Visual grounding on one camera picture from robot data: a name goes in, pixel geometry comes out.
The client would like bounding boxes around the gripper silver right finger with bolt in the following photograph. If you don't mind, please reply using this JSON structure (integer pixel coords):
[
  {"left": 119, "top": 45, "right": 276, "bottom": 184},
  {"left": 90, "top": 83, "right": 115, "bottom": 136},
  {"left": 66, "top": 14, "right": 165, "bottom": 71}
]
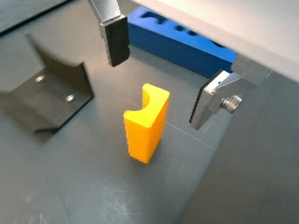
[{"left": 190, "top": 55, "right": 273, "bottom": 130}]

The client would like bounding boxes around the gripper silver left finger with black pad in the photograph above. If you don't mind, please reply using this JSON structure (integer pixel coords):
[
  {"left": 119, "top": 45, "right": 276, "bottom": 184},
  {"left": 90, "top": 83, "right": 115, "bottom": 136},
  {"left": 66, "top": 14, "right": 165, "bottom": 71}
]
[{"left": 89, "top": 0, "right": 130, "bottom": 67}]

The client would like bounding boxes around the yellow arch block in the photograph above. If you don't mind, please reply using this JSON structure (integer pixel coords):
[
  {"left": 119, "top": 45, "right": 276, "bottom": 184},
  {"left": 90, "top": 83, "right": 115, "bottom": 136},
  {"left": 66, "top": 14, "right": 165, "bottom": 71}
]
[{"left": 125, "top": 83, "right": 171, "bottom": 164}]

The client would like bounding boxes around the blue foam shape board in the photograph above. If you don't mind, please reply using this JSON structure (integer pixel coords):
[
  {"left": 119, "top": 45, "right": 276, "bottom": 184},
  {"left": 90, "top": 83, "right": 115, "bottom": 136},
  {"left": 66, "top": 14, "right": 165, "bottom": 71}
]
[{"left": 127, "top": 7, "right": 237, "bottom": 78}]

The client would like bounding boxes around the black curved holder bracket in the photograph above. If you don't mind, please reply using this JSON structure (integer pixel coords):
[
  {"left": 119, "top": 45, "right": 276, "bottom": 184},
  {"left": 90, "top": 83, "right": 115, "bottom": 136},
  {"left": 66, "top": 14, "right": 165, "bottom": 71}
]
[{"left": 0, "top": 35, "right": 95, "bottom": 133}]

